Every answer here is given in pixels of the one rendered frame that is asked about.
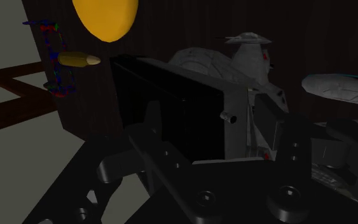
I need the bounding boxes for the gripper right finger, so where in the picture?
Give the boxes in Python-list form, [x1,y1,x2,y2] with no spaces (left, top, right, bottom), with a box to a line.
[273,116,358,216]

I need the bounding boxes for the yellow oval object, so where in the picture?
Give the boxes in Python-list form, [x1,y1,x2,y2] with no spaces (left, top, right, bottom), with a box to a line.
[72,0,139,43]

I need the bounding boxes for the dark wooden table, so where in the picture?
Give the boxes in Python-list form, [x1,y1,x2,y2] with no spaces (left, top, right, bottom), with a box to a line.
[21,0,358,146]

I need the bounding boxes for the brass bullet-shaped object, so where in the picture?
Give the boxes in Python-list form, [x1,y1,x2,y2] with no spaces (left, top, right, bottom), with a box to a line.
[57,52,102,67]

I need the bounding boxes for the blue red green frame object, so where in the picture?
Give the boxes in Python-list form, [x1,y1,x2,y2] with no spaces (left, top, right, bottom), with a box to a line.
[23,20,76,99]

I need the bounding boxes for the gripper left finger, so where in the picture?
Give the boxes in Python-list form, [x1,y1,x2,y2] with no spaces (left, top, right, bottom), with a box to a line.
[22,101,193,224]

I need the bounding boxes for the grey spaceship model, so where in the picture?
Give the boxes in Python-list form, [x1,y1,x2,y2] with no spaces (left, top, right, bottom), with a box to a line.
[169,32,358,199]

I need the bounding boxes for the black box with grey side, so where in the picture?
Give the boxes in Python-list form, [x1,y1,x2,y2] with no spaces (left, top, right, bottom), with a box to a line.
[109,55,249,163]

